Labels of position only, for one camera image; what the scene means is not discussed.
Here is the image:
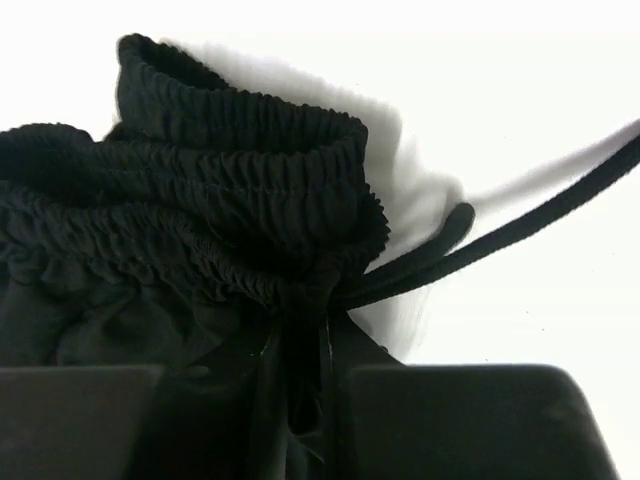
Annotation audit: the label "black trousers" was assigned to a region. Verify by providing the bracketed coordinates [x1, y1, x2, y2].
[1, 34, 639, 479]

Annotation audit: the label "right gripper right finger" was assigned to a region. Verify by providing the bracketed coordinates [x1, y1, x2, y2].
[324, 313, 415, 479]

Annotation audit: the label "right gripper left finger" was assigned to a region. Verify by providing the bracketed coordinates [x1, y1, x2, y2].
[189, 320, 288, 479]

